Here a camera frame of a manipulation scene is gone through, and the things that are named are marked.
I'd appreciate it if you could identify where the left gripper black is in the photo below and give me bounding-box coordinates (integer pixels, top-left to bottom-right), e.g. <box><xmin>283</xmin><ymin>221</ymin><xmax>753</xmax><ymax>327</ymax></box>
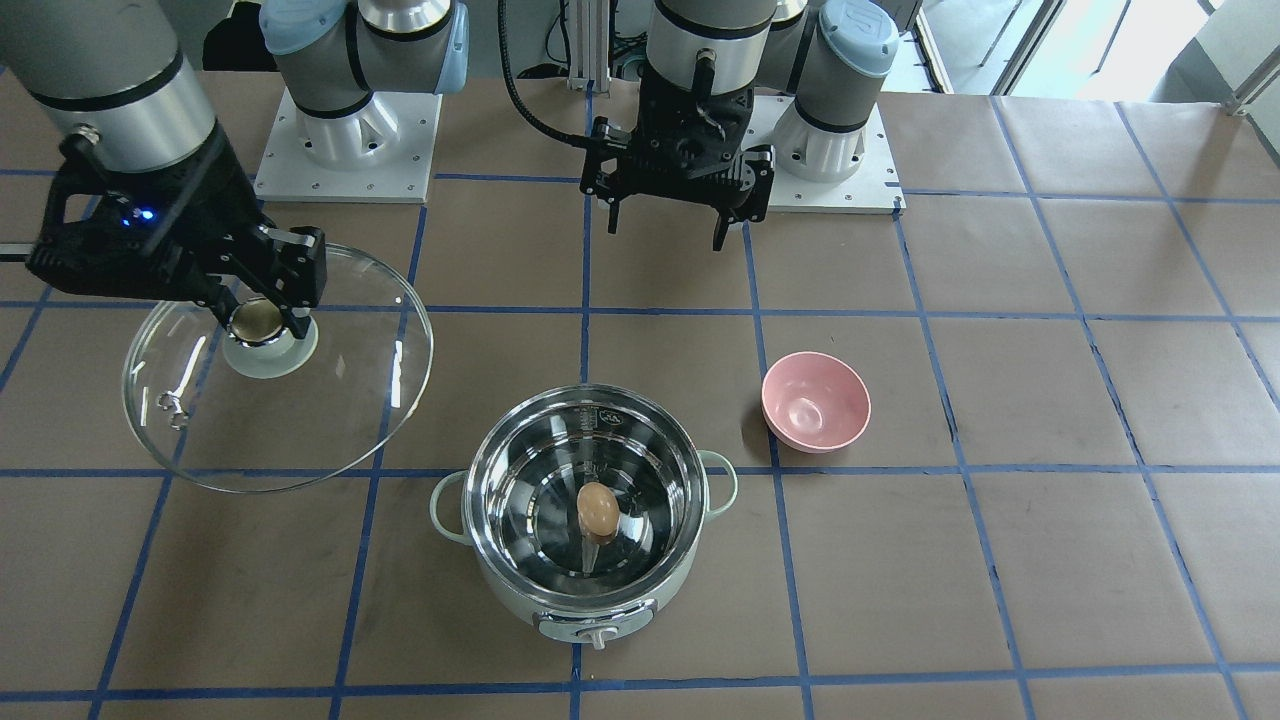
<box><xmin>580</xmin><ymin>70</ymin><xmax>774</xmax><ymax>252</ymax></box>

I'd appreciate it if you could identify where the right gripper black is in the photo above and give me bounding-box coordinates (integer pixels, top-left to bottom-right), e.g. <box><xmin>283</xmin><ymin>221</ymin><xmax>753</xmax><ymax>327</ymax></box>
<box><xmin>26</xmin><ymin>129</ymin><xmax>326</xmax><ymax>340</ymax></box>

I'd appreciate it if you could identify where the glass pot lid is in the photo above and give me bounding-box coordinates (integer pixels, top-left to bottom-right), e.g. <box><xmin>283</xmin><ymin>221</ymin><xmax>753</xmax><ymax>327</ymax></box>
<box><xmin>122</xmin><ymin>245</ymin><xmax>434</xmax><ymax>495</ymax></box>

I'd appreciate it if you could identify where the brown egg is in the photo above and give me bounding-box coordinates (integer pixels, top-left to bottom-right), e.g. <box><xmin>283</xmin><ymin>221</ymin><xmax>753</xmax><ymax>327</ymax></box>
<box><xmin>576</xmin><ymin>482</ymin><xmax>621</xmax><ymax>544</ymax></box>

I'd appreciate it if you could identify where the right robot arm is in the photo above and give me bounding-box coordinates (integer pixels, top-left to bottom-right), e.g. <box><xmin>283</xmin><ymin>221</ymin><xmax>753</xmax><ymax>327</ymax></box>
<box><xmin>3</xmin><ymin>1</ymin><xmax>468</xmax><ymax>345</ymax></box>

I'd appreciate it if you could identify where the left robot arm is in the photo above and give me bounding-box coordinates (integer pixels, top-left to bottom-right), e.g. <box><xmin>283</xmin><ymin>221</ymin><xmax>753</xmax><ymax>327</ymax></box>
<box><xmin>580</xmin><ymin>1</ymin><xmax>900</xmax><ymax>249</ymax></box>

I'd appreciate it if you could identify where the pale green cooking pot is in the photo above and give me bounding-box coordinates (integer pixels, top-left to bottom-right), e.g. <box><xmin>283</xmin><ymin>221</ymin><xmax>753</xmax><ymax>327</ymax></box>
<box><xmin>429</xmin><ymin>383</ymin><xmax>740</xmax><ymax>650</ymax></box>

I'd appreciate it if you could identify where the pink bowl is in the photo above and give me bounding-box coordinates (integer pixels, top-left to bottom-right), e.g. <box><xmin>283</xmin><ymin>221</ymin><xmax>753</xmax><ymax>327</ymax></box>
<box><xmin>760</xmin><ymin>351</ymin><xmax>872</xmax><ymax>454</ymax></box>

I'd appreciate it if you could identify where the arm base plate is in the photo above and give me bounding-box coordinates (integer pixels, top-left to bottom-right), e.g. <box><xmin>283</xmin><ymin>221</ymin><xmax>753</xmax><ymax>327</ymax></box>
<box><xmin>253</xmin><ymin>92</ymin><xmax>442</xmax><ymax>205</ymax></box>
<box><xmin>742</xmin><ymin>96</ymin><xmax>906</xmax><ymax>215</ymax></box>

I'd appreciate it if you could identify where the aluminium frame post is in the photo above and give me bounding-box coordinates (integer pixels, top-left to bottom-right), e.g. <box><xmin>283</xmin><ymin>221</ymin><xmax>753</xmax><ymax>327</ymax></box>
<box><xmin>564</xmin><ymin>1</ymin><xmax>614</xmax><ymax>95</ymax></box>

